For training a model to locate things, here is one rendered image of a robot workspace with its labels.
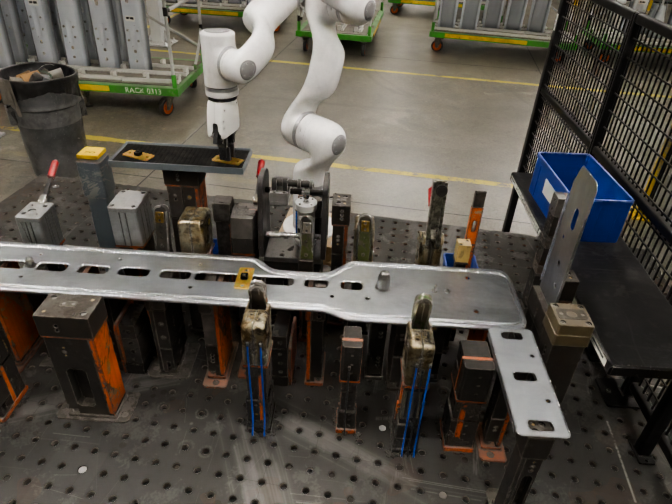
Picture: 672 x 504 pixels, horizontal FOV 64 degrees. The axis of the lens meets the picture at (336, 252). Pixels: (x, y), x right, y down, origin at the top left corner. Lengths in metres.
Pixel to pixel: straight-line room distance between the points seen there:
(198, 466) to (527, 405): 0.73
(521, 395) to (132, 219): 1.01
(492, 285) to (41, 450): 1.14
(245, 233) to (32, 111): 2.81
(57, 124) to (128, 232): 2.68
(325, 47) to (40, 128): 2.78
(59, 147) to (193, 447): 3.11
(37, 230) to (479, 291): 1.15
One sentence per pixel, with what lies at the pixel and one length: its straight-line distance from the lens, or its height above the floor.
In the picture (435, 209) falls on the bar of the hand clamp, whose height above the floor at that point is 1.14.
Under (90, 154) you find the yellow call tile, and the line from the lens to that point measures 1.65.
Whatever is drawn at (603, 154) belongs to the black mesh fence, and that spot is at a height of 1.16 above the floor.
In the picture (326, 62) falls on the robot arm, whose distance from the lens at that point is 1.68.
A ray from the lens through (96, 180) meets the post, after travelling 1.67.
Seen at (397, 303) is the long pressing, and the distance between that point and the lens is 1.27.
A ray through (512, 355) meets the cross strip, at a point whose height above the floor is 1.00.
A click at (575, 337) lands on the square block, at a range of 1.26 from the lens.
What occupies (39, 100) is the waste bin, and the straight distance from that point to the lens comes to 4.04.
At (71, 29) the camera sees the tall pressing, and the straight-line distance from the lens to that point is 5.86.
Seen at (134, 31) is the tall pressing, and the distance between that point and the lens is 5.60.
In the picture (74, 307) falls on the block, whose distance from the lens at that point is 1.29.
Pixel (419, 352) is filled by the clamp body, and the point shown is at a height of 1.03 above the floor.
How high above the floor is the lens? 1.80
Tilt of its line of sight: 34 degrees down
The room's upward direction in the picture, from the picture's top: 3 degrees clockwise
